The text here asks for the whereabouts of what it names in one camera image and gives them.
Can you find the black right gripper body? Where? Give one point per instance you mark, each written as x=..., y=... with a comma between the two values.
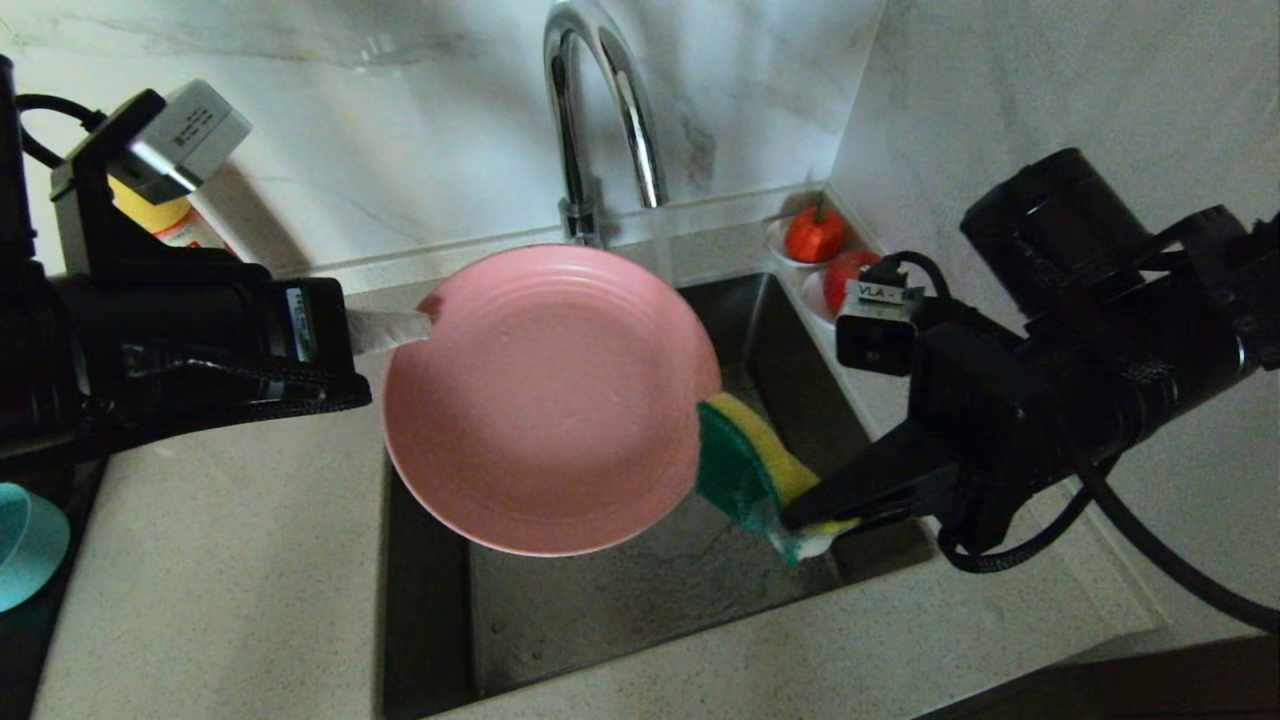
x=1080, y=380

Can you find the pink plate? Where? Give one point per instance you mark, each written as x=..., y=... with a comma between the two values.
x=550, y=400

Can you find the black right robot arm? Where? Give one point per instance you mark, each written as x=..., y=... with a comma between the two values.
x=1265, y=290

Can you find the red apple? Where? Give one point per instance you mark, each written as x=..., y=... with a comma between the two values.
x=850, y=280

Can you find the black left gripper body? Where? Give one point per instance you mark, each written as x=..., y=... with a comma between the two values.
x=200, y=340

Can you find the chrome gooseneck faucet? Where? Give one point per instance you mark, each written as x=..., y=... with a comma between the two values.
x=565, y=120

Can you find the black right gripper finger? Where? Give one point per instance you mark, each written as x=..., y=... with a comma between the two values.
x=860, y=480
x=900, y=520

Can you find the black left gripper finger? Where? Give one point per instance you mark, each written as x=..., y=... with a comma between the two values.
x=385, y=330

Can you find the teal bowl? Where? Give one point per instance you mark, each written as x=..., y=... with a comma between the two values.
x=25, y=540

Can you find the black stove top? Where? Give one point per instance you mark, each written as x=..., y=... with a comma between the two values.
x=30, y=660

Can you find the yellow green sponge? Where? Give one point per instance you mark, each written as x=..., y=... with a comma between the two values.
x=745, y=460

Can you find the stainless steel sink basin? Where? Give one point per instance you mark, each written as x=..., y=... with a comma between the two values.
x=600, y=600

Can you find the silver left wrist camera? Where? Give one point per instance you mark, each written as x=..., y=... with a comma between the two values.
x=190, y=135

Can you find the clear running water stream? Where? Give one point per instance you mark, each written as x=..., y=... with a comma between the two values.
x=662, y=245

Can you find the yellow capped dish soap bottle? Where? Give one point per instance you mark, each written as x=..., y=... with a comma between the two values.
x=160, y=215

